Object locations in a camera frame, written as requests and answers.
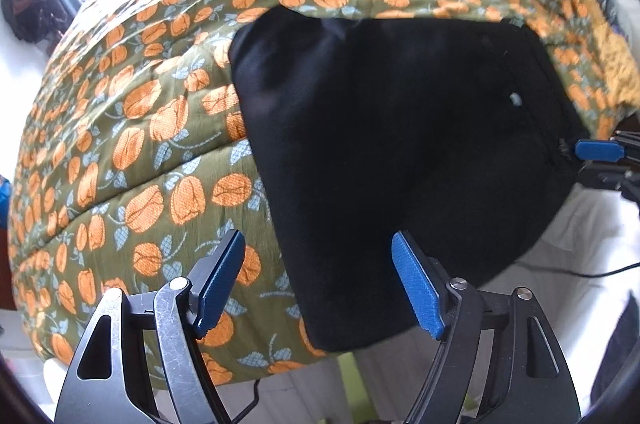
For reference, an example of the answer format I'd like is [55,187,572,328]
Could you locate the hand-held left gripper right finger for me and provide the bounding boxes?
[391,230,583,424]

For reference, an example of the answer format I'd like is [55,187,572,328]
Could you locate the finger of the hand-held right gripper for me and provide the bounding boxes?
[559,130,640,164]
[579,161,640,205]

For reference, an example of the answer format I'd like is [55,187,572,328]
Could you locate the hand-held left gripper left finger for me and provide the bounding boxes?
[54,229,247,424]

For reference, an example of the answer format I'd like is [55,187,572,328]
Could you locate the black pants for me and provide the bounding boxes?
[229,6,591,353]

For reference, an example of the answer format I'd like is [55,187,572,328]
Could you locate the yellow knitted blanket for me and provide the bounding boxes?
[594,0,640,106]

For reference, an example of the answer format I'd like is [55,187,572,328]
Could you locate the light green strip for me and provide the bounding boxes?
[337,350,382,424]

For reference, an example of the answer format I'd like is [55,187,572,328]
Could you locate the dark cloth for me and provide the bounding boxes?
[589,298,640,411]

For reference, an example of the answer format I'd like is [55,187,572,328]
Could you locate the orange floral green blanket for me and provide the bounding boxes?
[7,0,632,392]

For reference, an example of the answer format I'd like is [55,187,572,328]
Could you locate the dark hanging bag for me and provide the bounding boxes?
[0,0,72,46]

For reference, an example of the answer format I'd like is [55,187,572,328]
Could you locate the thin black cable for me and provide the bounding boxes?
[514,260,640,279]
[231,378,262,424]

